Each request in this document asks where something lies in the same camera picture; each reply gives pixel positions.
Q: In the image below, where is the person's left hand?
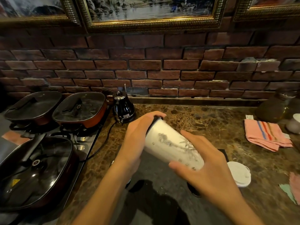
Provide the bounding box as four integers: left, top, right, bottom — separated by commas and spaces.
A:
118, 111, 167, 172

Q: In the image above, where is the person's right hand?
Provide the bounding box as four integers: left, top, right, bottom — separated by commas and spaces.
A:
168, 130, 242, 207

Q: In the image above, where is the white printed tumbler cup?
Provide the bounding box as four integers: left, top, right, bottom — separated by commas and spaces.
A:
144, 117, 205, 172

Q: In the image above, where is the person's left forearm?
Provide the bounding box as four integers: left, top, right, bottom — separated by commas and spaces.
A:
71, 157, 141, 225

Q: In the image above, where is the person's right forearm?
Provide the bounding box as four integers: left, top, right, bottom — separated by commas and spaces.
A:
212, 193, 266, 225

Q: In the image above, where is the black counter mat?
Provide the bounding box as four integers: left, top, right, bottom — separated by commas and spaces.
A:
110, 145, 230, 225

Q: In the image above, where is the white cup lid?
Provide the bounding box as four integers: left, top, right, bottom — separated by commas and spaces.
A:
227, 161, 252, 188

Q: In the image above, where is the black electric kettle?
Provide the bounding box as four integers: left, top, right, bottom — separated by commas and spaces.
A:
112, 84, 136, 124

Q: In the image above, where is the pink striped towel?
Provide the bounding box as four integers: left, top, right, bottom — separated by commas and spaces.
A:
244, 119, 294, 152

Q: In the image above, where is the black gas stove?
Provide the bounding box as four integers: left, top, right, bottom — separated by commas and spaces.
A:
0, 104, 111, 225

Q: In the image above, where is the green cloth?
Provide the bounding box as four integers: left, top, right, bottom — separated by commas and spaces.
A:
279, 184, 298, 205

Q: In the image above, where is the brown glass jar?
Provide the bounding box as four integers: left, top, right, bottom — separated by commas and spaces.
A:
255, 88, 296, 124

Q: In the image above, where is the large red electric skillet pan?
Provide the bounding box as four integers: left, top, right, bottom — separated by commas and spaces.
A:
0, 133, 79, 213

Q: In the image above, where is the pink cloth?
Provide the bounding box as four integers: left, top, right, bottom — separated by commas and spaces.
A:
289, 172, 300, 206

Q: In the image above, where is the white ceramic cup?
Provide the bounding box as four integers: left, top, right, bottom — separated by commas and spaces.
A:
286, 113, 300, 135

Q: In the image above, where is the large glass pan lid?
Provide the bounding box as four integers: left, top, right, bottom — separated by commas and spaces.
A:
0, 134, 74, 207

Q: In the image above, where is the gold framed landscape painting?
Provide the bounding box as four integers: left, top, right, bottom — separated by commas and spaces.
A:
75, 0, 228, 33

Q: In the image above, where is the black kettle power cable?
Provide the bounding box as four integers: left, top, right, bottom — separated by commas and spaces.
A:
85, 120, 118, 161

